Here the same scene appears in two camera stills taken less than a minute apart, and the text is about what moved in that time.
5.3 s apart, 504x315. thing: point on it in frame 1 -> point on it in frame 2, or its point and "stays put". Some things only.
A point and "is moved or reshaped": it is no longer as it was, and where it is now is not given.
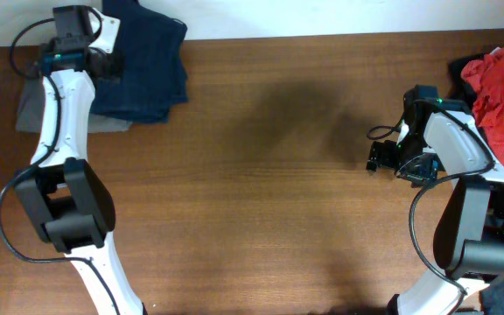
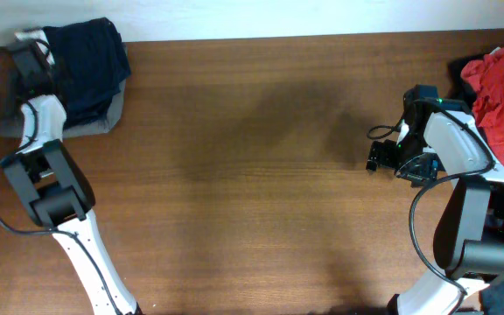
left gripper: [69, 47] -> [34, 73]
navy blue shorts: [152, 49] is moved or reshaped
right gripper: [426, 171] stays put
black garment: [457, 86] stays put
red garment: [502, 80] stays put
